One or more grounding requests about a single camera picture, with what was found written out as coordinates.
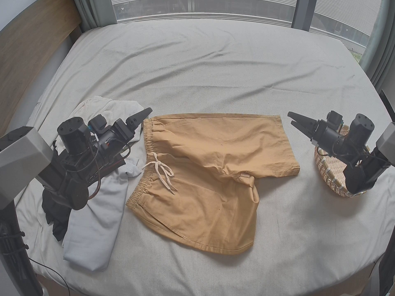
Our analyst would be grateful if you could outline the tan shorts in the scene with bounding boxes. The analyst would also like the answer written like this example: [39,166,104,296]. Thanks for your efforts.
[126,113,300,254]

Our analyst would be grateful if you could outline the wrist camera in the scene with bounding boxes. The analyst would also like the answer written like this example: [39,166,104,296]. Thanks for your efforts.
[326,110,345,130]
[89,114,108,133]

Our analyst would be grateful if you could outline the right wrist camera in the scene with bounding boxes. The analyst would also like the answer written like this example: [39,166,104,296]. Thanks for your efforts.
[326,110,345,130]

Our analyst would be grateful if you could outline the round woven basket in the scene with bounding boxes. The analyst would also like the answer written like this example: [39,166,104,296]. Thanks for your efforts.
[314,124,375,198]

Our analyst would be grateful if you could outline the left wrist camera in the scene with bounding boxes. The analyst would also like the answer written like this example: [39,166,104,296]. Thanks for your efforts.
[89,114,108,133]

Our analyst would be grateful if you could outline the white garment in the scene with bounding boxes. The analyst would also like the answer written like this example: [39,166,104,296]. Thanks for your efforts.
[52,96,144,153]

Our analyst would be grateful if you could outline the black cable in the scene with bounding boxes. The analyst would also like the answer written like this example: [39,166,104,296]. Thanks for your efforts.
[29,256,71,296]

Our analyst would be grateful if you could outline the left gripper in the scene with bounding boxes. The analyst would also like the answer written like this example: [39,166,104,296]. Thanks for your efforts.
[105,107,153,144]

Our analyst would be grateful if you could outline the bed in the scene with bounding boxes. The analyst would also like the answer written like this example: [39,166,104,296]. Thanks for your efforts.
[0,0,395,296]

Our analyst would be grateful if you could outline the grey-green curtain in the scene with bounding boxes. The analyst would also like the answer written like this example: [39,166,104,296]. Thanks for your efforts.
[66,0,119,31]
[359,0,395,86]

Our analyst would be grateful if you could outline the pale blue garment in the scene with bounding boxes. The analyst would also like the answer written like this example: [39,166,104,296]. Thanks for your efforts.
[63,157,142,271]

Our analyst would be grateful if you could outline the black garment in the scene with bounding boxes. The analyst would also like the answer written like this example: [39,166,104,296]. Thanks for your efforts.
[42,141,127,242]

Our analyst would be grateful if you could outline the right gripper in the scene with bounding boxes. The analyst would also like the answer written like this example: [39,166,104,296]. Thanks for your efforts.
[288,112,341,155]

